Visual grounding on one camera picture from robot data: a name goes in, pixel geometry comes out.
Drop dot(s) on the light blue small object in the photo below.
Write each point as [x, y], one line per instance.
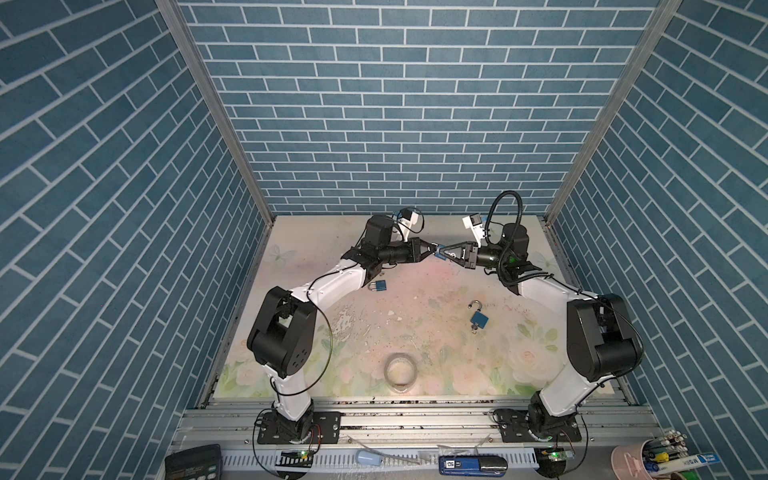
[368, 458]

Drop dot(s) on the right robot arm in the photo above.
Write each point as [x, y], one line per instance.
[601, 344]

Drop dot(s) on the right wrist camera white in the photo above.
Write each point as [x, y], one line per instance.
[475, 224]

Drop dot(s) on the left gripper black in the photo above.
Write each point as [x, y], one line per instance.
[411, 249]

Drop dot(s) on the clear tape roll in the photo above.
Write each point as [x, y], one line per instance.
[400, 372]

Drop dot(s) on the blue black device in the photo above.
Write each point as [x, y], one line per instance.
[493, 466]

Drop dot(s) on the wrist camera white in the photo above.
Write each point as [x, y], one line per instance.
[409, 221]
[475, 224]

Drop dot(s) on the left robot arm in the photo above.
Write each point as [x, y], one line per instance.
[282, 335]

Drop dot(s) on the black calculator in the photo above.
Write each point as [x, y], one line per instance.
[198, 463]

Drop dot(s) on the pink pen cup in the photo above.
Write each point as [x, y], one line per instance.
[627, 463]

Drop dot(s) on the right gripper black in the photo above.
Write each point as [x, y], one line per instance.
[461, 262]

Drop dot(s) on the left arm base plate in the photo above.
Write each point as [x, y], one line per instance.
[320, 427]

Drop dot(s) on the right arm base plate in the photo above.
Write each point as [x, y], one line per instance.
[516, 426]

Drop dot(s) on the aluminium mounting rail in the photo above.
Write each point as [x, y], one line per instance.
[412, 423]

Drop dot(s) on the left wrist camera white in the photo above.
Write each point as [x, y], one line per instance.
[409, 221]

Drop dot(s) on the blue padlock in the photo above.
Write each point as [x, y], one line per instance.
[378, 286]
[441, 253]
[478, 320]

